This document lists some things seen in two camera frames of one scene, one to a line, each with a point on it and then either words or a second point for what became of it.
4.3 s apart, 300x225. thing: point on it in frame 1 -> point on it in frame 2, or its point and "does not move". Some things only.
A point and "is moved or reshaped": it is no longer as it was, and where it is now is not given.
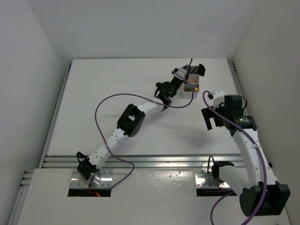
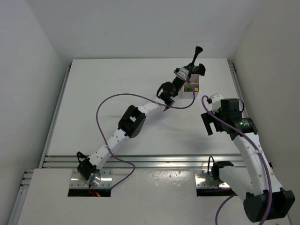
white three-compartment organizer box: x=191 y=89 does not move
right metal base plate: x=204 y=179 does not move
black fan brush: x=201 y=70 does not move
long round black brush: x=188 y=69 is moved or reshaped
